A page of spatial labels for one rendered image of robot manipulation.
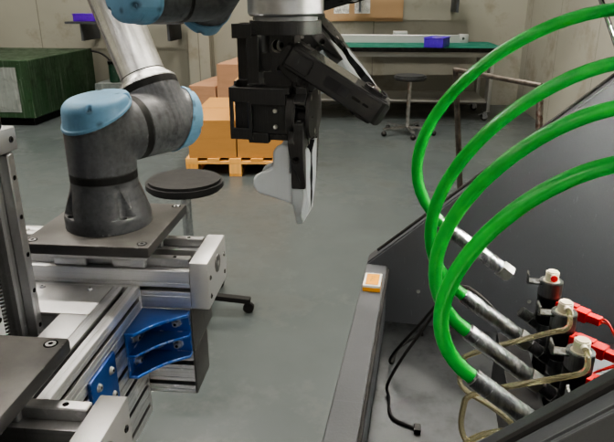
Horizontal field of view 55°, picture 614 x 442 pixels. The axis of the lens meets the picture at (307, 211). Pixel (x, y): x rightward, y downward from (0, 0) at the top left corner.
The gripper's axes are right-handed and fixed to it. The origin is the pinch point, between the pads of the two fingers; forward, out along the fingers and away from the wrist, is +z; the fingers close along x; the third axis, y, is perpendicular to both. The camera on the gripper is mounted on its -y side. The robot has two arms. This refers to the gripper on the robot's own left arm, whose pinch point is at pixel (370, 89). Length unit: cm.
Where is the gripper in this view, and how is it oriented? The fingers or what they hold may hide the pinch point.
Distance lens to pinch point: 86.5
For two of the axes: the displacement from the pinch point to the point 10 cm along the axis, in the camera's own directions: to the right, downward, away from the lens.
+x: -3.8, 1.0, -9.2
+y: -7.3, 5.8, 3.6
